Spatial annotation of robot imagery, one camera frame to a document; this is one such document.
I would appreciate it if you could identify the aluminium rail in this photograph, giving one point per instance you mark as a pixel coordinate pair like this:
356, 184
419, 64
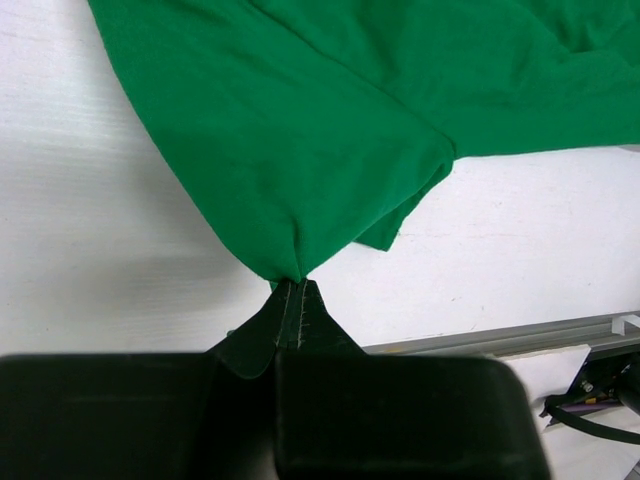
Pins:
600, 333

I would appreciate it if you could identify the green t-shirt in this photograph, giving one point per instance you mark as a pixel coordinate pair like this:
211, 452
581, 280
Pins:
299, 127

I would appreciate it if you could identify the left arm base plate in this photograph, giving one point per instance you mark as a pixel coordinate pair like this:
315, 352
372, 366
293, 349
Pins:
597, 377

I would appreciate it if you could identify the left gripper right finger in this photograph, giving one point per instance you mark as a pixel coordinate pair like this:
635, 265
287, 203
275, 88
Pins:
308, 326

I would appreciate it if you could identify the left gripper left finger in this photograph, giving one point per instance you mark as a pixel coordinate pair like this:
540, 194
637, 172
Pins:
236, 430

